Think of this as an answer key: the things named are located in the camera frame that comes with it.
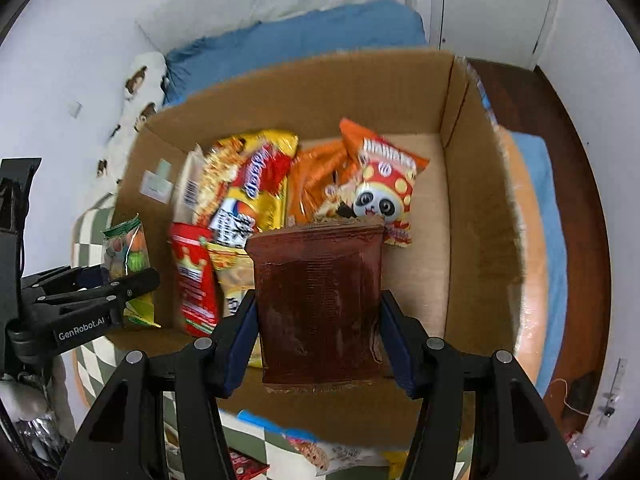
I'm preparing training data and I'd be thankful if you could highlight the white chocolate stick packet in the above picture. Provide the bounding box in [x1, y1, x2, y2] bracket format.
[171, 145, 206, 226]

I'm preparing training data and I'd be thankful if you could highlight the cardboard box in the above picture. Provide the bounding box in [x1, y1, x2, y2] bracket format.
[102, 46, 528, 456]

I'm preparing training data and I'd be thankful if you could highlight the yellow red crisps packet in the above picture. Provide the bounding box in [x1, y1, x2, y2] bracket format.
[192, 130, 300, 231]

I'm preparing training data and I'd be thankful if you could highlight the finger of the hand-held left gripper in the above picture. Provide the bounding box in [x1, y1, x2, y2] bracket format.
[35, 267, 162, 318]
[22, 264, 111, 302]

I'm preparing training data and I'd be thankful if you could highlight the orange panda-print snack packet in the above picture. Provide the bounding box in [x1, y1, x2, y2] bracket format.
[320, 119, 431, 248]

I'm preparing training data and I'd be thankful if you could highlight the small red snack packet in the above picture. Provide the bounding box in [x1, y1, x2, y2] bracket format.
[227, 445, 271, 480]

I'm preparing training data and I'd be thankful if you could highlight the white bear-print pillow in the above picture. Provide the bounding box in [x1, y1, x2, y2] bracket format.
[95, 51, 168, 196]

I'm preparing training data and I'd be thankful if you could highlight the green candy packet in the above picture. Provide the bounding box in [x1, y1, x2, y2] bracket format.
[102, 214, 162, 330]

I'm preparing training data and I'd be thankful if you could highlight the green white checkered mat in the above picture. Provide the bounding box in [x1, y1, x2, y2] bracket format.
[70, 125, 548, 480]

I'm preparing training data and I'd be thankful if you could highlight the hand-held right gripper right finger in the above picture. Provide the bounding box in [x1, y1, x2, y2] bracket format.
[378, 289, 581, 480]

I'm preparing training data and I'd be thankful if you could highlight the dark brown snack packet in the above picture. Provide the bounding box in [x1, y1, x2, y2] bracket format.
[246, 222, 387, 395]

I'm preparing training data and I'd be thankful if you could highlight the plain orange snack packet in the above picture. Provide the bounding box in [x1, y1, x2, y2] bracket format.
[286, 140, 361, 226]

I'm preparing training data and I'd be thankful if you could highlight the white door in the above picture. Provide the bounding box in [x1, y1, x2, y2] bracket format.
[430, 0, 566, 68]

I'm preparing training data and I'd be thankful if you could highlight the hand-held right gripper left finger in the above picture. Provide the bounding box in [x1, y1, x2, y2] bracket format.
[70, 290, 259, 480]

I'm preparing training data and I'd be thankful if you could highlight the red crown-print snack packet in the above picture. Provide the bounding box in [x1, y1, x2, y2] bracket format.
[167, 222, 223, 338]

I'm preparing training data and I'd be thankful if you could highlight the white black snack packet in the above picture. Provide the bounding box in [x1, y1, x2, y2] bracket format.
[282, 430, 391, 476]

